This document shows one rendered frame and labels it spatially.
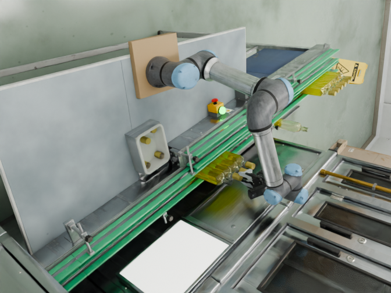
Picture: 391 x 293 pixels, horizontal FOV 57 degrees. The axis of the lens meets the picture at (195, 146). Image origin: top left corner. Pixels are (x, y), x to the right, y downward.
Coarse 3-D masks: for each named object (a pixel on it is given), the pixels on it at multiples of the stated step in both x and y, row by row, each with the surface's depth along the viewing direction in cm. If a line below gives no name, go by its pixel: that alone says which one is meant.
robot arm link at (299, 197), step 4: (304, 188) 166; (292, 192) 163; (296, 192) 163; (300, 192) 163; (304, 192) 163; (288, 196) 166; (292, 196) 165; (296, 196) 163; (300, 196) 162; (304, 196) 163; (292, 200) 166; (296, 200) 164; (300, 200) 162; (304, 200) 164; (300, 204) 165
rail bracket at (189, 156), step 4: (188, 148) 180; (180, 152) 185; (188, 152) 181; (180, 156) 185; (184, 156) 184; (188, 156) 181; (192, 156) 181; (196, 156) 179; (196, 160) 179; (192, 168) 186; (192, 172) 187
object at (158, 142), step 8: (152, 128) 175; (160, 128) 180; (152, 136) 186; (160, 136) 184; (144, 144) 183; (152, 144) 187; (160, 144) 187; (144, 152) 184; (152, 152) 189; (168, 152) 187; (152, 160) 189; (160, 160) 188; (144, 168) 177; (152, 168) 183
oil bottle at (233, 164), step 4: (220, 156) 201; (216, 160) 198; (220, 160) 198; (224, 160) 197; (228, 160) 196; (232, 160) 196; (224, 164) 194; (228, 164) 193; (232, 164) 193; (236, 164) 193; (232, 168) 191
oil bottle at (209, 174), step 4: (204, 168) 193; (208, 168) 193; (200, 172) 192; (204, 172) 190; (208, 172) 189; (212, 172) 189; (216, 172) 188; (220, 172) 188; (196, 176) 196; (200, 176) 194; (204, 176) 191; (208, 176) 188; (212, 176) 186; (216, 176) 185; (220, 176) 185; (224, 176) 186; (208, 180) 190; (212, 180) 188; (216, 180) 185; (220, 180) 185; (216, 184) 187; (220, 184) 186
